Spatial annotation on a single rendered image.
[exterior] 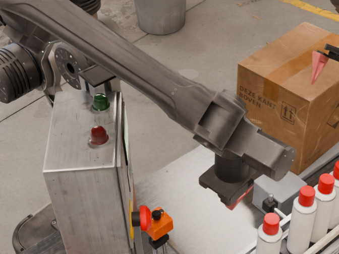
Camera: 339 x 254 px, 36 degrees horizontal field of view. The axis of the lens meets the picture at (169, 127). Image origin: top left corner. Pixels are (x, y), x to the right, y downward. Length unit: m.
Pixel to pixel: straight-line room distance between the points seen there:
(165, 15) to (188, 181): 2.23
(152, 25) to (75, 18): 2.99
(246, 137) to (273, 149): 0.04
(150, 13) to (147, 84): 2.92
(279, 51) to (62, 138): 0.91
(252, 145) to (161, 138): 2.11
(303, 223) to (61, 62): 0.76
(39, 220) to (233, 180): 1.49
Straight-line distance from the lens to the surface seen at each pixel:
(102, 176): 0.69
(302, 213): 1.20
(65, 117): 0.76
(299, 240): 1.27
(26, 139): 3.03
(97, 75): 0.79
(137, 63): 0.70
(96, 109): 0.75
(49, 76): 1.92
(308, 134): 1.44
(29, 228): 2.27
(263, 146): 0.78
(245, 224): 1.43
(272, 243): 1.14
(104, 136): 0.70
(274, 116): 1.46
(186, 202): 1.47
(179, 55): 3.49
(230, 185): 0.88
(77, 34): 0.69
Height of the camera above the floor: 1.95
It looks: 42 degrees down
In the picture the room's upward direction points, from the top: 4 degrees counter-clockwise
